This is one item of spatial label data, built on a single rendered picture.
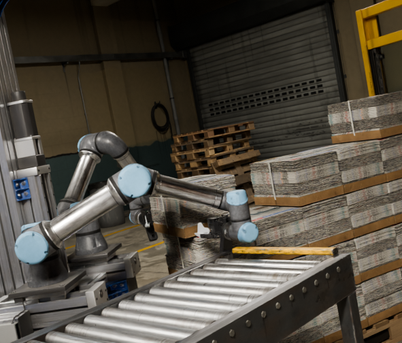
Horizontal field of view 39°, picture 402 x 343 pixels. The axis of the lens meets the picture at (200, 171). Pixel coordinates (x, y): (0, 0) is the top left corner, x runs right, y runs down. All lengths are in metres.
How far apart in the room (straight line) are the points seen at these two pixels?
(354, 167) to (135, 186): 1.35
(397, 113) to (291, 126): 7.39
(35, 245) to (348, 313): 1.06
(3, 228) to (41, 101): 7.48
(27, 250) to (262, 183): 1.37
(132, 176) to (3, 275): 0.77
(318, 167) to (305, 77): 7.50
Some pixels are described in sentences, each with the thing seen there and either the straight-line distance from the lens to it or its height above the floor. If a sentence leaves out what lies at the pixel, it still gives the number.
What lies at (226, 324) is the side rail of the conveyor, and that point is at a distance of 1.43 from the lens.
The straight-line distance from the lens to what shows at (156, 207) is 2.70.
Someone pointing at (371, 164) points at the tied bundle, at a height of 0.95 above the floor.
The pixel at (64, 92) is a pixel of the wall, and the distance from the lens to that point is 10.12.
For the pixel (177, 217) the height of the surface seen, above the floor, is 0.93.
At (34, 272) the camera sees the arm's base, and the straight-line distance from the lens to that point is 2.23.
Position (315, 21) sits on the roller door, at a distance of 10.19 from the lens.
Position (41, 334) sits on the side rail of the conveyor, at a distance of 1.70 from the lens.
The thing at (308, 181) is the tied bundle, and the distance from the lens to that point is 2.80.
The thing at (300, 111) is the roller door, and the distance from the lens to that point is 10.40.
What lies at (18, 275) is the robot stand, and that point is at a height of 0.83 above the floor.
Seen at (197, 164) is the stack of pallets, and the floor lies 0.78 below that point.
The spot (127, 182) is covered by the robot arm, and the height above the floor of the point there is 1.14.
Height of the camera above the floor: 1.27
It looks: 4 degrees down
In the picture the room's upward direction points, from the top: 11 degrees counter-clockwise
